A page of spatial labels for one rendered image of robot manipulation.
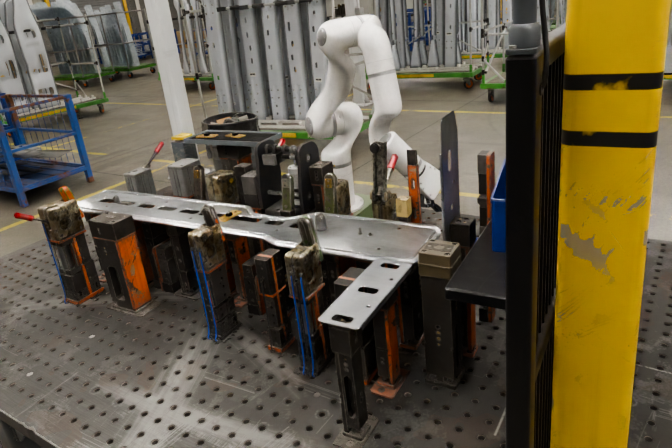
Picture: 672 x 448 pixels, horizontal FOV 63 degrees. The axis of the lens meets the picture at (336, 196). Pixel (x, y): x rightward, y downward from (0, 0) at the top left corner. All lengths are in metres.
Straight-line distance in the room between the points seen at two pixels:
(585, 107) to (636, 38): 0.09
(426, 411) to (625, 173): 0.84
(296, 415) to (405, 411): 0.26
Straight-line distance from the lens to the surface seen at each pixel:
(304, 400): 1.44
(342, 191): 1.71
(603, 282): 0.77
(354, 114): 2.14
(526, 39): 0.57
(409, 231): 1.50
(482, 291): 1.16
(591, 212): 0.73
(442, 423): 1.35
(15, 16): 10.79
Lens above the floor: 1.62
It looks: 20 degrees down
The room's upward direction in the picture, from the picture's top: 7 degrees counter-clockwise
